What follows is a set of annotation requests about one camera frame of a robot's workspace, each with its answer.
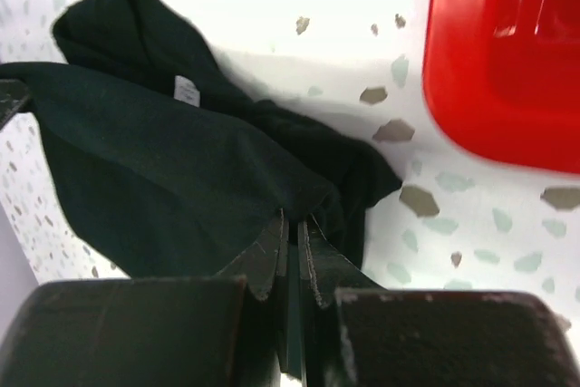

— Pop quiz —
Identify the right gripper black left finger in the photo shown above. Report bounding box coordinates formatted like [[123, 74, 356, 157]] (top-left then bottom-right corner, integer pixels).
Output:
[[1, 216, 288, 387]]

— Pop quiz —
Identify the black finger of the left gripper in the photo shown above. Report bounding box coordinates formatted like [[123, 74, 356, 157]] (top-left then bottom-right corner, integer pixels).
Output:
[[0, 79, 32, 129]]

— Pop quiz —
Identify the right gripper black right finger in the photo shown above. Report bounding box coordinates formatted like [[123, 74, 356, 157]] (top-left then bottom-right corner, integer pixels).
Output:
[[297, 220, 579, 387]]

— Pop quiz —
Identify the black t shirt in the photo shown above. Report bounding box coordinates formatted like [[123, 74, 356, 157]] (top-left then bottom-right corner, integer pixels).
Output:
[[1, 0, 401, 277]]

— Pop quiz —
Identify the red plastic bin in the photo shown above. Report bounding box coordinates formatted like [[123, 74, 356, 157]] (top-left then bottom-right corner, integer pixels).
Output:
[[423, 0, 579, 174]]

